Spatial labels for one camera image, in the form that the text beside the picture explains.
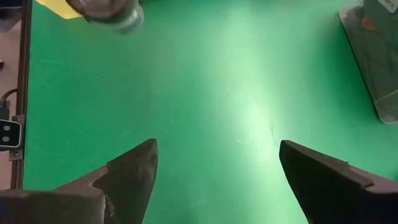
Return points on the black-lid jar green herbs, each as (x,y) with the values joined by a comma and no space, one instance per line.
(105,9)

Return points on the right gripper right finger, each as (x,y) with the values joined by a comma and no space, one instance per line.
(335,196)

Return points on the grey patterned cloth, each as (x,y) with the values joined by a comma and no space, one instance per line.
(384,46)

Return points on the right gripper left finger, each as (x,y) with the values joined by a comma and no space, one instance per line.
(93,199)

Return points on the yellow-green plastic bin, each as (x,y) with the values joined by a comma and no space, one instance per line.
(57,7)

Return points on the black table frame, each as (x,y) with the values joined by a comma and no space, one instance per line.
(25,62)

